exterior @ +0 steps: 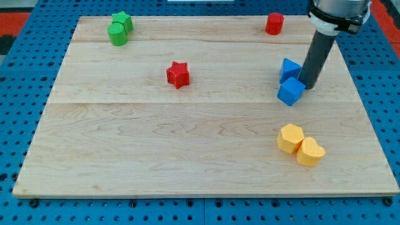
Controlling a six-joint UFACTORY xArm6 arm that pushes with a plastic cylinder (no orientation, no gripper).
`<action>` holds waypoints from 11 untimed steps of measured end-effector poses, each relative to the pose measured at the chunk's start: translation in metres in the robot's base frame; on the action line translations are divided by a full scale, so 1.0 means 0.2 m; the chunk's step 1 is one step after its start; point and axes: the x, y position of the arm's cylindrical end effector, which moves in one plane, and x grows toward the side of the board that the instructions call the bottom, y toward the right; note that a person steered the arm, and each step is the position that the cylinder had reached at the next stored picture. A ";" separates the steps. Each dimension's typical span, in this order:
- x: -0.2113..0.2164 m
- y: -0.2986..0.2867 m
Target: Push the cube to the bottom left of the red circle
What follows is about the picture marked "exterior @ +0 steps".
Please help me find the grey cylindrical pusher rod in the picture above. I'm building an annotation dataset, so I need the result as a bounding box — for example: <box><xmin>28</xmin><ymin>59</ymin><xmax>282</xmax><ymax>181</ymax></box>
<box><xmin>298</xmin><ymin>30</ymin><xmax>335</xmax><ymax>89</ymax></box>

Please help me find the blue cube block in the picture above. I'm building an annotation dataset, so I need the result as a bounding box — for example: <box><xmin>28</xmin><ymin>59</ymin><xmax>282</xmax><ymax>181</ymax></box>
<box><xmin>277</xmin><ymin>77</ymin><xmax>306</xmax><ymax>106</ymax></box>

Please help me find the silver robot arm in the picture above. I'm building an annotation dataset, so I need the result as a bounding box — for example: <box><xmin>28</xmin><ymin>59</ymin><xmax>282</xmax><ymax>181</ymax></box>
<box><xmin>298</xmin><ymin>0</ymin><xmax>371</xmax><ymax>89</ymax></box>

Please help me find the blue triangle block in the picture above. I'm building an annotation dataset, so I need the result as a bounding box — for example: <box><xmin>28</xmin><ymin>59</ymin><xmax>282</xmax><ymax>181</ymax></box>
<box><xmin>279</xmin><ymin>58</ymin><xmax>302</xmax><ymax>84</ymax></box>

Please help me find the red cylinder block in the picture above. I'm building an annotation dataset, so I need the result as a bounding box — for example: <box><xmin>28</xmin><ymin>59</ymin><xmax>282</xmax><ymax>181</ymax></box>
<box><xmin>265</xmin><ymin>12</ymin><xmax>284</xmax><ymax>35</ymax></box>

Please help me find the yellow hexagon block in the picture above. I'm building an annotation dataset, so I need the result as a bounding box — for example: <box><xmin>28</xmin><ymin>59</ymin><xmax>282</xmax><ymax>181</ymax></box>
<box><xmin>276</xmin><ymin>124</ymin><xmax>305</xmax><ymax>154</ymax></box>

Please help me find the yellow heart block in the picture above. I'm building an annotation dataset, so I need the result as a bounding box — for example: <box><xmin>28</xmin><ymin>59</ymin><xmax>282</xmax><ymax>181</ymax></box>
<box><xmin>296</xmin><ymin>137</ymin><xmax>326</xmax><ymax>167</ymax></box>

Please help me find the wooden board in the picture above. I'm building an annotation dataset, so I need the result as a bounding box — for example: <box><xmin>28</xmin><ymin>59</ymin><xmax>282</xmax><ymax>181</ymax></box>
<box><xmin>12</xmin><ymin>16</ymin><xmax>399</xmax><ymax>199</ymax></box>

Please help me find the red star block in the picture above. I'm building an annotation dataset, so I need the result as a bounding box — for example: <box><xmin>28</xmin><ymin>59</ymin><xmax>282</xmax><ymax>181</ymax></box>
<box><xmin>166</xmin><ymin>61</ymin><xmax>190</xmax><ymax>89</ymax></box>

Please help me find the green star block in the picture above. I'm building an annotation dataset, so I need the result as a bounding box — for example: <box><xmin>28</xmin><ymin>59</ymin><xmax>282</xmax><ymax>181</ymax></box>
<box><xmin>112</xmin><ymin>11</ymin><xmax>134</xmax><ymax>35</ymax></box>

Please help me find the green cylinder block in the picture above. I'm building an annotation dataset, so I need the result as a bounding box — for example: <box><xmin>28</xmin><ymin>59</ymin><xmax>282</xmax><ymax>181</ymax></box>
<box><xmin>107</xmin><ymin>23</ymin><xmax>128</xmax><ymax>46</ymax></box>

